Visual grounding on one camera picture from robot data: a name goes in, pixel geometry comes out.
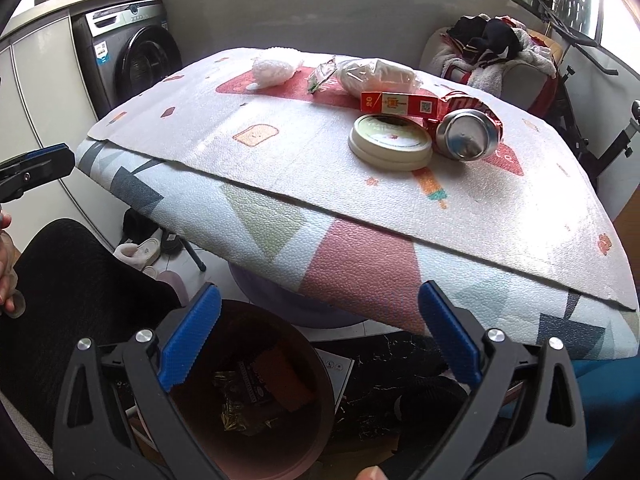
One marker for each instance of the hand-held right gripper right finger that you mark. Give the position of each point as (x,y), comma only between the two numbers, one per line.
(450,340)

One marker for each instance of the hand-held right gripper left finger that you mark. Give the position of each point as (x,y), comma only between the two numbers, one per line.
(192,340)

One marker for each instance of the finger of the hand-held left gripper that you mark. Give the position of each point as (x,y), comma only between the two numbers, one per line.
(45,162)

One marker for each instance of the small dark snack wrapper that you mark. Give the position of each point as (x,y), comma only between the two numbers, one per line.
(252,382)

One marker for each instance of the gold foil wrapper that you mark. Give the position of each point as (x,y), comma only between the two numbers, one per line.
(235,410)

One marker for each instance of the dark red plastic bin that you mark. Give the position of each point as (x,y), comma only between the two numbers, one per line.
(295,435)

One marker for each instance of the person's left hand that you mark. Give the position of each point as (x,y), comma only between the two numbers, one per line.
(5,280)

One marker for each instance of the person's right hand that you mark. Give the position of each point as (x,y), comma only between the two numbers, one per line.
(372,473)

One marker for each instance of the white cabinet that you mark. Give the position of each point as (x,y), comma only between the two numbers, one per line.
(45,95)

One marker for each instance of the white fuzzy slipper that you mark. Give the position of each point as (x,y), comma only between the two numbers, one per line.
(137,252)

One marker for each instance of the black shoe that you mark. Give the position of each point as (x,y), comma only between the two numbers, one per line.
(145,227)

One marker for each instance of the person's leg in black pants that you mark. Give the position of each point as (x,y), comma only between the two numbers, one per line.
(80,300)

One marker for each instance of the grey washing machine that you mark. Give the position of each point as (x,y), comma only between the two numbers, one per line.
(135,55)

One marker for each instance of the crushed red drink can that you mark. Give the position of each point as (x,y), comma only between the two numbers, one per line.
(465,132)

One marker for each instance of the bear printed foam mat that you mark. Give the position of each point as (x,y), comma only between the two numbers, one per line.
(300,160)

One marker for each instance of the red cigarette box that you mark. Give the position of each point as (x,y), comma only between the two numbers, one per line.
(397,105)

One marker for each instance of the white foam fruit net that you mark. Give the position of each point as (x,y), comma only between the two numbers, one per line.
(272,70)

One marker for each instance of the black exercise bike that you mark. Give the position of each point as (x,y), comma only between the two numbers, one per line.
(590,130)

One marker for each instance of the white fleece garment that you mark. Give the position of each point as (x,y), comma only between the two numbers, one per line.
(487,80)

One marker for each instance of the beige chair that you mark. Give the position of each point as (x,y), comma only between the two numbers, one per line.
(525,85)

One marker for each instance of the crumpled white paper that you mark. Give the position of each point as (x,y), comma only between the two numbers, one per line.
(380,76)

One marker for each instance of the green silver snack wrapper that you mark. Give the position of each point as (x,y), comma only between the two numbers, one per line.
(322,75)

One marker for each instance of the black garment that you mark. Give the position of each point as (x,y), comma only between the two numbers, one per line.
(492,40)

